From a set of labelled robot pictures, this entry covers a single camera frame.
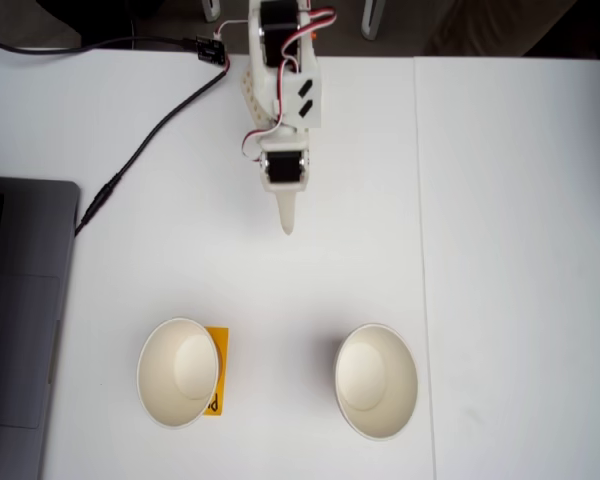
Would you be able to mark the brown paper cup yellow label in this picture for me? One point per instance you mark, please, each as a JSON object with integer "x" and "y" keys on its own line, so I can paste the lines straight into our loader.
{"x": 165, "y": 380}

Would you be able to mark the black controller board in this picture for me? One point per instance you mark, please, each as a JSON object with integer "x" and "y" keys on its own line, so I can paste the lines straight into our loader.
{"x": 211, "y": 49}

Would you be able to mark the yellow handwritten sticky note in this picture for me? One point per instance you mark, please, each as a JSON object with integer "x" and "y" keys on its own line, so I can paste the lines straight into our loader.
{"x": 221, "y": 345}

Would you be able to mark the white metal leg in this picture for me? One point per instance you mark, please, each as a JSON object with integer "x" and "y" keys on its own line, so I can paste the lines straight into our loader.
{"x": 371, "y": 20}
{"x": 209, "y": 10}

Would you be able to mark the grey laptop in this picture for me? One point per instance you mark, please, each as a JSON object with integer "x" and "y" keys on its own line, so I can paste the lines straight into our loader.
{"x": 25, "y": 300}

